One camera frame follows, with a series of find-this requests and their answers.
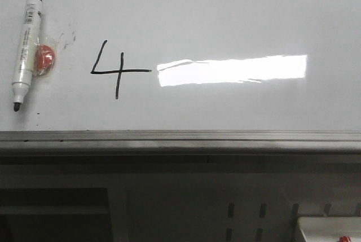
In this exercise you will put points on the red round magnet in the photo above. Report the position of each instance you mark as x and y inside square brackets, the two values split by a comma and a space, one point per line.
[45, 56]

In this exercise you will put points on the white black whiteboard marker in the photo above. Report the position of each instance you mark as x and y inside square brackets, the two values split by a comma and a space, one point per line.
[26, 54]

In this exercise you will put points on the white whiteboard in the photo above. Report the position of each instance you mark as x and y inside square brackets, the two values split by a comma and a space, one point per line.
[190, 65]

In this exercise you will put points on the white slotted pegboard panel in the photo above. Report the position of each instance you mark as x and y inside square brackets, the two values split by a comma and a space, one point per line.
[226, 207]

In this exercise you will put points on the small red object in bin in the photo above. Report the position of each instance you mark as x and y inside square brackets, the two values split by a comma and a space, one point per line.
[344, 239]

